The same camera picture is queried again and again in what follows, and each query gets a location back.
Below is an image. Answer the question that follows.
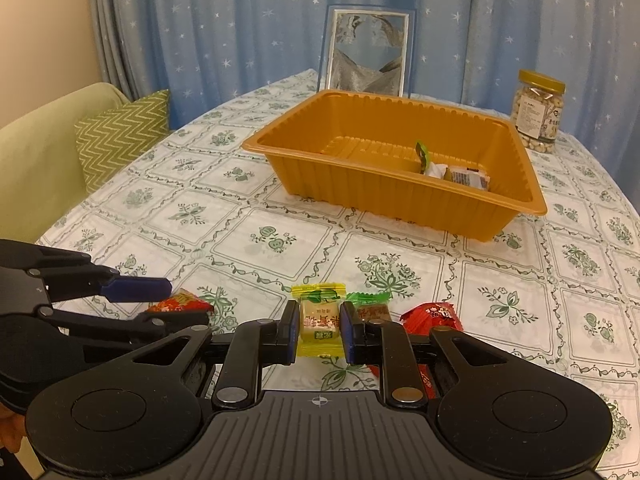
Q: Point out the blue starry curtain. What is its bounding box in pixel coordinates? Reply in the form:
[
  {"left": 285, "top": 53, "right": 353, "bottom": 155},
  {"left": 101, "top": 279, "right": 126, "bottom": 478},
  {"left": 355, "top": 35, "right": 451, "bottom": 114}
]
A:
[{"left": 90, "top": 0, "right": 640, "bottom": 137}]

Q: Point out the yellow green candy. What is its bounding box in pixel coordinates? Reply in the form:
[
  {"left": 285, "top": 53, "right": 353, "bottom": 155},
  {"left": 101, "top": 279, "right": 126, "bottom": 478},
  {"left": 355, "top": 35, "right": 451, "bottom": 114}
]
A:
[{"left": 291, "top": 283, "right": 347, "bottom": 358}]

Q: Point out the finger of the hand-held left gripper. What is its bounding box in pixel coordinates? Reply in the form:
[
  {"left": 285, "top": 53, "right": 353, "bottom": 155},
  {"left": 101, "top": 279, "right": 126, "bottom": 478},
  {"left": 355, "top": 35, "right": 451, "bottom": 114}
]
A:
[
  {"left": 37, "top": 307, "right": 211, "bottom": 349},
  {"left": 0, "top": 239, "right": 174, "bottom": 312}
]

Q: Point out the silver picture frame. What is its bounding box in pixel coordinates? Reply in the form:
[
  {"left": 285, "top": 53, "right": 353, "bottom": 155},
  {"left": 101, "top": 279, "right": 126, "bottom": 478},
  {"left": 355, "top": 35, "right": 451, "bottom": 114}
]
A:
[{"left": 318, "top": 5, "right": 416, "bottom": 99}]

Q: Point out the white snack packet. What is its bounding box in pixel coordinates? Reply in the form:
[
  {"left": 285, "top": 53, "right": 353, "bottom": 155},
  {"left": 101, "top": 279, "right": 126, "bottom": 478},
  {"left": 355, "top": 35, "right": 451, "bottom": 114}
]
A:
[{"left": 415, "top": 141, "right": 453, "bottom": 180}]

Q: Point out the pale green sofa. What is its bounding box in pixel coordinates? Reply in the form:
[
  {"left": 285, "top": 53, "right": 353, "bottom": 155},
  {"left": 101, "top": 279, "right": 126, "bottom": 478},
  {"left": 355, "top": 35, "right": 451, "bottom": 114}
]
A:
[{"left": 0, "top": 82, "right": 172, "bottom": 247}]

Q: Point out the red printed snack packet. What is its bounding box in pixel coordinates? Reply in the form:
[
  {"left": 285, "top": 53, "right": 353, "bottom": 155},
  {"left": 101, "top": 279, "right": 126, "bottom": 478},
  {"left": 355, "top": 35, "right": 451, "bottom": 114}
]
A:
[{"left": 400, "top": 302, "right": 458, "bottom": 337}]

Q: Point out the dark grey snack packet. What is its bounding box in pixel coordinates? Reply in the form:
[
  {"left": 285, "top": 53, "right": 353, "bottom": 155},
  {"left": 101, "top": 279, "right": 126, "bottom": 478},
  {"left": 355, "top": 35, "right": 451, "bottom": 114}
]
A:
[{"left": 442, "top": 164, "right": 491, "bottom": 192}]

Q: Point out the green zigzag cushion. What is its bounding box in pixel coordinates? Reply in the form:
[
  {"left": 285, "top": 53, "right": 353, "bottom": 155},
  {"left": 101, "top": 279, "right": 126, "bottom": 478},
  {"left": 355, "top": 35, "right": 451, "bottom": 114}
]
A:
[{"left": 75, "top": 89, "right": 172, "bottom": 196}]

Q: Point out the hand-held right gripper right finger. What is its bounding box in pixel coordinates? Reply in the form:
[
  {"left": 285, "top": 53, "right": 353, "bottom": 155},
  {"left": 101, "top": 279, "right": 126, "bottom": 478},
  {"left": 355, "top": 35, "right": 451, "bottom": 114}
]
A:
[{"left": 340, "top": 301, "right": 530, "bottom": 409}]

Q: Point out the clear jar with yellow lid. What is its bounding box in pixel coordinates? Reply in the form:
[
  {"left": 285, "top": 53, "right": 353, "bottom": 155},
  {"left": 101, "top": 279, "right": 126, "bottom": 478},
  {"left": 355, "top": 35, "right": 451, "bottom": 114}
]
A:
[{"left": 510, "top": 69, "right": 566, "bottom": 155}]

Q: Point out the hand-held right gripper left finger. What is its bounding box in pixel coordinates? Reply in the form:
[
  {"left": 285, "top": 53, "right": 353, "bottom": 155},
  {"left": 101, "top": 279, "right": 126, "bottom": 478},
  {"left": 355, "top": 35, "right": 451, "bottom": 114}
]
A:
[{"left": 116, "top": 301, "right": 301, "bottom": 412}]

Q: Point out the orange plastic tray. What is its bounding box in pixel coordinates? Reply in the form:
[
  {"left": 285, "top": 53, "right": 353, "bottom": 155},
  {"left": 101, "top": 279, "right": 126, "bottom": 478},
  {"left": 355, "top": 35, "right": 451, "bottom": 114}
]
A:
[{"left": 241, "top": 89, "right": 549, "bottom": 243}]

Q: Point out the person's left hand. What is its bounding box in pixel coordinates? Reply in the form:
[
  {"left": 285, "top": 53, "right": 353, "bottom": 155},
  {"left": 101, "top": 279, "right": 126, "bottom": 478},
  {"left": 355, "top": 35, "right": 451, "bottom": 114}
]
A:
[{"left": 0, "top": 402, "right": 28, "bottom": 450}]

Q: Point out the green brown candy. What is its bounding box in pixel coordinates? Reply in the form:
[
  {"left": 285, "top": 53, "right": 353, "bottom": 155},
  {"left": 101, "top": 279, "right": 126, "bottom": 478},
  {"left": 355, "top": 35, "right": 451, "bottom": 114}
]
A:
[{"left": 346, "top": 291, "right": 392, "bottom": 323}]

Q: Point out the red and gold candy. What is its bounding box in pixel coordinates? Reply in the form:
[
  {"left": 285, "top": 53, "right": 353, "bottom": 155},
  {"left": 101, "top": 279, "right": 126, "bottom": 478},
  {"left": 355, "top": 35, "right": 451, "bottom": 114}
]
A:
[{"left": 145, "top": 288, "right": 215, "bottom": 317}]

